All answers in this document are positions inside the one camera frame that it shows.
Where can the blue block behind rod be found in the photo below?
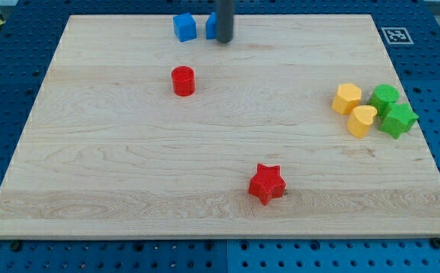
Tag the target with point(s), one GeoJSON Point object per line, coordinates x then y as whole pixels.
{"type": "Point", "coordinates": [211, 26]}

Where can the red cylinder block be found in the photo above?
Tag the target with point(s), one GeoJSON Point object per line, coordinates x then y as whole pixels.
{"type": "Point", "coordinates": [183, 81]}

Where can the yellow heart block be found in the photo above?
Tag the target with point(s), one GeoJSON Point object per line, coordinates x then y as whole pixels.
{"type": "Point", "coordinates": [360, 120]}

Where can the blue cube block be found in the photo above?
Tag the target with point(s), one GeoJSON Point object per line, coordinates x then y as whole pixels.
{"type": "Point", "coordinates": [184, 27]}

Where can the green cylinder block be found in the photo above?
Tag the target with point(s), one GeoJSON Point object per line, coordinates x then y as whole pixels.
{"type": "Point", "coordinates": [382, 95]}

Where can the green star block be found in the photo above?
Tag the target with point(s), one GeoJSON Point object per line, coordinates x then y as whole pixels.
{"type": "Point", "coordinates": [397, 119]}

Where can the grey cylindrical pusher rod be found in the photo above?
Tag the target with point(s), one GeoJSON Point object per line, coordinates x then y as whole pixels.
{"type": "Point", "coordinates": [225, 20]}

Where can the red star block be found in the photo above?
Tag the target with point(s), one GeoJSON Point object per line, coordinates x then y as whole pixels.
{"type": "Point", "coordinates": [267, 183]}

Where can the wooden board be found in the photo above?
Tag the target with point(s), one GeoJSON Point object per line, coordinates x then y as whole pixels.
{"type": "Point", "coordinates": [110, 152]}

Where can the yellow hexagon block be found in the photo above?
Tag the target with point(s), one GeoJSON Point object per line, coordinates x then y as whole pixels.
{"type": "Point", "coordinates": [347, 97]}

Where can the white fiducial marker tag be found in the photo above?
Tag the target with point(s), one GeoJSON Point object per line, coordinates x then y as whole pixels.
{"type": "Point", "coordinates": [397, 35]}

